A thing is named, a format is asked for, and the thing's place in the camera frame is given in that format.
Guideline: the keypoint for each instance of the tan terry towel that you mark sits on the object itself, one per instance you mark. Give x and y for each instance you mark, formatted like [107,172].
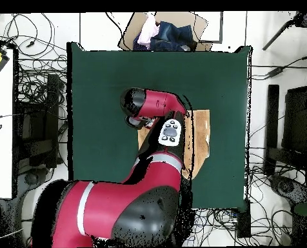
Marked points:
[201,134]

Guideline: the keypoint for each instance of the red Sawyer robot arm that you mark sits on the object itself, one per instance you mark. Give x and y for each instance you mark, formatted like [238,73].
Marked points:
[156,103]

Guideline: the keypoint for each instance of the dark green table cloth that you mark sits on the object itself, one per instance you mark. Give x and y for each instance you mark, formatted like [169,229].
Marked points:
[104,85]

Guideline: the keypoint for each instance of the dark blue jeans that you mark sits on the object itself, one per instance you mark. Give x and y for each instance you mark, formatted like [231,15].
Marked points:
[174,36]

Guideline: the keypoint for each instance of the pale pink garment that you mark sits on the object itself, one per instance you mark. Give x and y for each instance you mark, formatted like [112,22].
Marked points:
[147,31]

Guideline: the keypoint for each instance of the black chair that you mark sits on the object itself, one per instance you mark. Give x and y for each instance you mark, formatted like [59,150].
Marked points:
[273,116]
[51,103]

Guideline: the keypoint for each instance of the cardboard box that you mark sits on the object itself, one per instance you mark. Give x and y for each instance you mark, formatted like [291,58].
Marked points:
[174,16]

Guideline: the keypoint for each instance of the black rectangular box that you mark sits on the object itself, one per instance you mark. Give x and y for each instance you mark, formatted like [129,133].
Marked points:
[243,222]

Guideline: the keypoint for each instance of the white desk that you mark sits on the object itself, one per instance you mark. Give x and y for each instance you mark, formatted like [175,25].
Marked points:
[0,155]

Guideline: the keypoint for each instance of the dark metal frame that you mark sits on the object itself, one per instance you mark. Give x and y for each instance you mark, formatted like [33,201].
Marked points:
[221,25]

